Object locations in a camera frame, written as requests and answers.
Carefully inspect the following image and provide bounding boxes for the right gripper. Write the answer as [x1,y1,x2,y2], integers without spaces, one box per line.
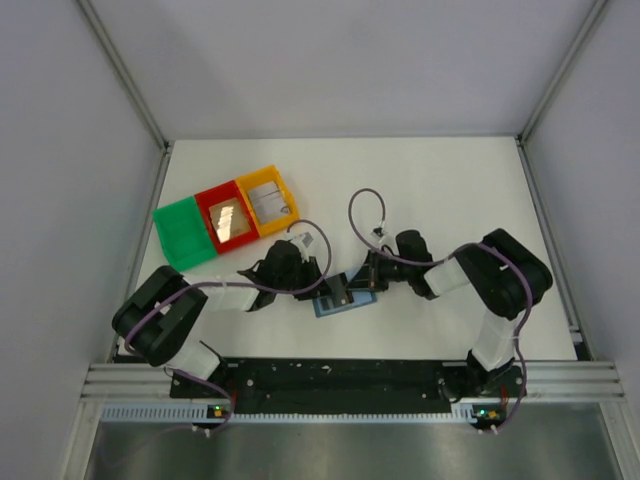
[346,248,415,292]

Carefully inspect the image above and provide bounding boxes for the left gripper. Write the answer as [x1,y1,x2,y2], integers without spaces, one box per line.
[275,256,334,301]

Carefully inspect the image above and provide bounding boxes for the blue leather card holder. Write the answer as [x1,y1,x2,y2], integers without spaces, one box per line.
[312,269,377,318]

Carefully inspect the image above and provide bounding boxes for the black credit card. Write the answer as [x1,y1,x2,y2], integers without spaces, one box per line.
[327,272,354,308]

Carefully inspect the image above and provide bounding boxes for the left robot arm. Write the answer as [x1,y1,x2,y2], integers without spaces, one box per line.
[112,240,330,397]

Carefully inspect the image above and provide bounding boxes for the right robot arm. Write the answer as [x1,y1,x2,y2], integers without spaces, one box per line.
[347,228,553,396]

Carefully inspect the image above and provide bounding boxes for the silver cards in yellow bin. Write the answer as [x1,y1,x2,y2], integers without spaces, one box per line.
[248,181,291,225]

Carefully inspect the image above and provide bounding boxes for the gold cards in red bin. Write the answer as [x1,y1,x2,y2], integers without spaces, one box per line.
[209,198,251,244]

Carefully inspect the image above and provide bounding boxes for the red plastic bin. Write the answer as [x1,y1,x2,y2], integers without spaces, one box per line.
[195,180,259,255]

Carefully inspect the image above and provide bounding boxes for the yellow plastic bin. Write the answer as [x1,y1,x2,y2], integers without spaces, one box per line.
[235,165,300,237]

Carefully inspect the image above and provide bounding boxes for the green plastic bin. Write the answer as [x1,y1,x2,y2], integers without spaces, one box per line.
[152,196,217,271]

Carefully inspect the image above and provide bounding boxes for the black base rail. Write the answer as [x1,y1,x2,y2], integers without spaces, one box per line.
[167,355,524,416]

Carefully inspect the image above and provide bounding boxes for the white cable duct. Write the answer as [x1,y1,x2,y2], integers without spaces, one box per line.
[99,402,506,426]

